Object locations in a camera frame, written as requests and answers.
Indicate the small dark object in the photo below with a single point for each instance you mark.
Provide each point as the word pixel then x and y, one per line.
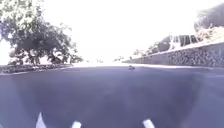
pixel 131 67

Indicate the grey asphalt road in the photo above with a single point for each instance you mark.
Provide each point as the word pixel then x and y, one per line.
pixel 113 96

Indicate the row of bushes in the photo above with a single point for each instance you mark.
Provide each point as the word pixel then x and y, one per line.
pixel 156 47

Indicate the robot's own part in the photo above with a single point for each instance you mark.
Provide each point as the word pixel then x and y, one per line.
pixel 76 125
pixel 148 123

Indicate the white railing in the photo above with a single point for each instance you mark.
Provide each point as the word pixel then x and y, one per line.
pixel 185 40

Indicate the group of leafy trees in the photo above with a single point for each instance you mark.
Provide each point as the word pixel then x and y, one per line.
pixel 36 36

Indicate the low dark hedge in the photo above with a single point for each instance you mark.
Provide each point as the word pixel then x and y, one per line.
pixel 30 68

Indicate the stone retaining wall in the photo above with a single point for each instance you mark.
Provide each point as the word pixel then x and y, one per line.
pixel 193 56

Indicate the trees above wall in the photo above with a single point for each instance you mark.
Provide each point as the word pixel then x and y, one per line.
pixel 211 18

